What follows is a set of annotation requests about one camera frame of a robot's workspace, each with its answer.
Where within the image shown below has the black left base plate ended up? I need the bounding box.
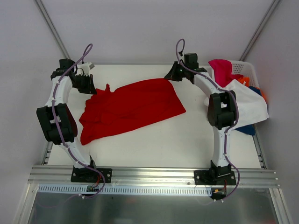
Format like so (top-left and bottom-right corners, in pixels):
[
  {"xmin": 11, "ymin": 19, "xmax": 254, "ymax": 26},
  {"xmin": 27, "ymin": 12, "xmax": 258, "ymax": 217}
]
[{"xmin": 71, "ymin": 167, "xmax": 113, "ymax": 183}]

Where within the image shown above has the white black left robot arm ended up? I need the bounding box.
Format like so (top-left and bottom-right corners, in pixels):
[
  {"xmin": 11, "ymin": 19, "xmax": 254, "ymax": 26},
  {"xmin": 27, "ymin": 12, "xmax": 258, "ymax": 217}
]
[{"xmin": 36, "ymin": 58, "xmax": 100, "ymax": 182}]

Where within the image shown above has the white plastic basket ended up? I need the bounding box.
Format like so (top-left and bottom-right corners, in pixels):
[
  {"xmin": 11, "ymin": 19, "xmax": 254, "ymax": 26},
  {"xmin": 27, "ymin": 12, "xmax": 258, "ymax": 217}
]
[{"xmin": 211, "ymin": 61, "xmax": 270, "ymax": 103}]

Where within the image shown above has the left aluminium frame post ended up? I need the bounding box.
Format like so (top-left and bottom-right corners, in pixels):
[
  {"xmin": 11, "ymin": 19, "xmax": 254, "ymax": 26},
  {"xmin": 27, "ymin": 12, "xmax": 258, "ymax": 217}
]
[{"xmin": 33, "ymin": 0, "xmax": 71, "ymax": 59}]

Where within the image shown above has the magenta t shirt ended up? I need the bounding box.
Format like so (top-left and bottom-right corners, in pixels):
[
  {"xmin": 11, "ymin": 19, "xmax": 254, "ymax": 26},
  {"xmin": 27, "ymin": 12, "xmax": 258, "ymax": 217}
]
[{"xmin": 208, "ymin": 59, "xmax": 243, "ymax": 87}]

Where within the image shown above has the aluminium mounting rail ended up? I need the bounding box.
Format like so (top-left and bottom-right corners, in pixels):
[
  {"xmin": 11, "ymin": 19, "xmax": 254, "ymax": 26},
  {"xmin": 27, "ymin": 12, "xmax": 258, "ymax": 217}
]
[{"xmin": 28, "ymin": 165, "xmax": 281, "ymax": 189}]

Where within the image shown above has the rear aluminium frame bar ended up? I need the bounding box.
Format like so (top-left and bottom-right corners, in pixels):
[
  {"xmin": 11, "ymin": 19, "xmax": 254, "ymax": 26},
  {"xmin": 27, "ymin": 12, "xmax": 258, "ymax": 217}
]
[{"xmin": 94, "ymin": 62, "xmax": 210, "ymax": 67}]

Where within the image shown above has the aluminium frame bar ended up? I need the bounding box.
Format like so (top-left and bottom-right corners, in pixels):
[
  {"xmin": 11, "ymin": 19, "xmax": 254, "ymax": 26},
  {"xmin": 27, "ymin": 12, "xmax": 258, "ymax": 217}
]
[
  {"xmin": 41, "ymin": 142, "xmax": 53, "ymax": 165},
  {"xmin": 94, "ymin": 62, "xmax": 210, "ymax": 67}
]

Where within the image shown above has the white t shirt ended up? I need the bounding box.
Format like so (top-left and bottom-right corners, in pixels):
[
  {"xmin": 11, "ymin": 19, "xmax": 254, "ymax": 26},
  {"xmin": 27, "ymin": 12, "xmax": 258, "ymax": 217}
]
[{"xmin": 203, "ymin": 79, "xmax": 270, "ymax": 129}]

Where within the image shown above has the left aluminium frame bar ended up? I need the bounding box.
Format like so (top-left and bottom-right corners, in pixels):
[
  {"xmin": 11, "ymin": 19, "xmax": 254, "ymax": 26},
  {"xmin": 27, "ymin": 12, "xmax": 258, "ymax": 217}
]
[{"xmin": 41, "ymin": 142, "xmax": 53, "ymax": 165}]

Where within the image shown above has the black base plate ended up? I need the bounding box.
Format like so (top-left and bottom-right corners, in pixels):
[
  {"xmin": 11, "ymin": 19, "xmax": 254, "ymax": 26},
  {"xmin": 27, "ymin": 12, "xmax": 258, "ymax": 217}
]
[
  {"xmin": 194, "ymin": 170, "xmax": 236, "ymax": 186},
  {"xmin": 71, "ymin": 167, "xmax": 113, "ymax": 183}
]

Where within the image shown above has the orange t shirt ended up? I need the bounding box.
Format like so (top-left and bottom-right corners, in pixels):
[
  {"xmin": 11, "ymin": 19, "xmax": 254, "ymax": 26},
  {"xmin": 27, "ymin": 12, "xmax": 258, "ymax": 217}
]
[{"xmin": 237, "ymin": 77, "xmax": 267, "ymax": 101}]

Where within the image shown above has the red t shirt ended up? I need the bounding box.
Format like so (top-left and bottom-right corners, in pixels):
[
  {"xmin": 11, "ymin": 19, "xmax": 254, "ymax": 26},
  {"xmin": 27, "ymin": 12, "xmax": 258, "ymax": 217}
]
[{"xmin": 79, "ymin": 78, "xmax": 186, "ymax": 145}]

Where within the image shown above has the right aluminium frame post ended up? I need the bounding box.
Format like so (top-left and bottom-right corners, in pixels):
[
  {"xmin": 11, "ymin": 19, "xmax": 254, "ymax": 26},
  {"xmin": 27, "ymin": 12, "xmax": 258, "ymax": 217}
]
[{"xmin": 239, "ymin": 0, "xmax": 282, "ymax": 61}]

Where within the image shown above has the aluminium frame post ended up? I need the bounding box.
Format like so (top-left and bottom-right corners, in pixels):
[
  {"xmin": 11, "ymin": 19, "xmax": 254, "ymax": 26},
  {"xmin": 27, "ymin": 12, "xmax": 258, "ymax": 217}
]
[
  {"xmin": 239, "ymin": 0, "xmax": 282, "ymax": 61},
  {"xmin": 33, "ymin": 0, "xmax": 71, "ymax": 59}
]

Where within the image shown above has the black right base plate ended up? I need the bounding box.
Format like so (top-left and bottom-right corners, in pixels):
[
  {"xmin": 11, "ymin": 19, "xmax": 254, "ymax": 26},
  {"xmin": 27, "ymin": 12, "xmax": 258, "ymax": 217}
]
[{"xmin": 194, "ymin": 170, "xmax": 236, "ymax": 186}]

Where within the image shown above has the white slotted cable duct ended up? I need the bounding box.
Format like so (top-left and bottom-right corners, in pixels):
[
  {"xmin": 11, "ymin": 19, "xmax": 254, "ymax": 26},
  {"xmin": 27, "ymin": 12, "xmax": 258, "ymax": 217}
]
[{"xmin": 38, "ymin": 184, "xmax": 212, "ymax": 196}]

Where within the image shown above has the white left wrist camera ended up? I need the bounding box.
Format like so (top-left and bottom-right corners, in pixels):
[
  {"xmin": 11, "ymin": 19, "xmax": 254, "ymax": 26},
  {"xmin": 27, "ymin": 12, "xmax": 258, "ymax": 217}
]
[{"xmin": 77, "ymin": 62, "xmax": 95, "ymax": 76}]

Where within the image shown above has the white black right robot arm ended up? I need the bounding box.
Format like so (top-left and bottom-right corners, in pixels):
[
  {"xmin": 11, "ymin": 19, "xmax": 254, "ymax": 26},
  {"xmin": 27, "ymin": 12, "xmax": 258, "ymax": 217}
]
[{"xmin": 164, "ymin": 53, "xmax": 239, "ymax": 186}]

